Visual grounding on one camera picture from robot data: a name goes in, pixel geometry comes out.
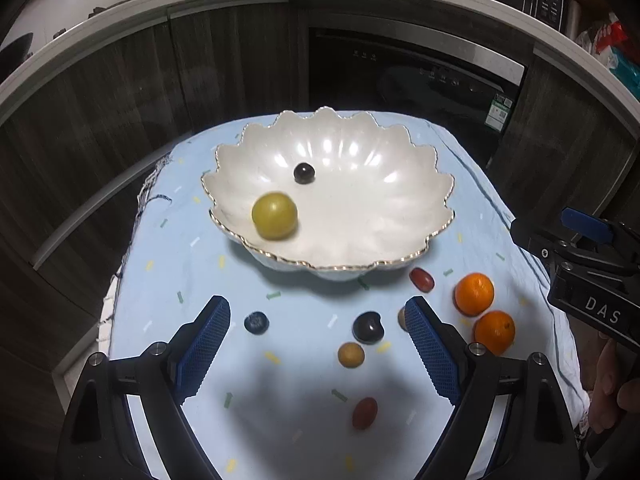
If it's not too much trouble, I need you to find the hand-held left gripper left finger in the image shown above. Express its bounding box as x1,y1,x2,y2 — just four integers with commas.
56,295,232,480

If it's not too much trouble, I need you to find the green white appliance sticker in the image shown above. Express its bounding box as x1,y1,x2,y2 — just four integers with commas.
487,92,513,128

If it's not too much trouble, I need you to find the black built-in dishwasher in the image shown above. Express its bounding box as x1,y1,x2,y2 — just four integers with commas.
307,27,526,163

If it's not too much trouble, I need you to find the white kitchen countertop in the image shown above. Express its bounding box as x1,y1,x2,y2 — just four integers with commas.
0,0,640,136

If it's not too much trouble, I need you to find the white scalloped bowl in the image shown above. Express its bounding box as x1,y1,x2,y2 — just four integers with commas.
201,106,456,281

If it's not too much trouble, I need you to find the person's right hand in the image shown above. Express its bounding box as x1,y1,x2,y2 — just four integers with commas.
587,337,640,436

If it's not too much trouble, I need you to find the blueberry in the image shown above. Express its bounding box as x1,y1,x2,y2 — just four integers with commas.
244,311,270,335

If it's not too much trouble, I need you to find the dark wood cabinet door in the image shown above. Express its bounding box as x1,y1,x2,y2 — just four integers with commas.
170,7,307,135
487,50,640,241
0,15,178,266

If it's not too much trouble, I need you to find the light blue confetti tablecloth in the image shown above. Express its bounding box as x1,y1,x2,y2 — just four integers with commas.
97,110,593,480

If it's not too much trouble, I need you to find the orange mandarin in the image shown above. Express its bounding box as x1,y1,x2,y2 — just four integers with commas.
454,272,495,317
474,310,516,356

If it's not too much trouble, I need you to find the green plum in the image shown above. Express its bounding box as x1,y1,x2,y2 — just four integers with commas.
251,191,299,240

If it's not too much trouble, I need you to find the dark purple plum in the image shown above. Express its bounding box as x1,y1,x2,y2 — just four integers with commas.
352,311,385,345

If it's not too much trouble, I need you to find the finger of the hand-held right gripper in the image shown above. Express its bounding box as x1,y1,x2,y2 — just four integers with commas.
510,217,581,261
561,207,615,243

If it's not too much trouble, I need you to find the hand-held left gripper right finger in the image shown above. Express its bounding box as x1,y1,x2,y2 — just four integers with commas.
404,296,583,480

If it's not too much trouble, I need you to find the red plastic bag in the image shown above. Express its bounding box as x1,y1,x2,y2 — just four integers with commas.
575,12,640,91

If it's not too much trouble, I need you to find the red grape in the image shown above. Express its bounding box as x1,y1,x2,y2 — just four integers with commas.
351,397,379,430
409,267,436,293

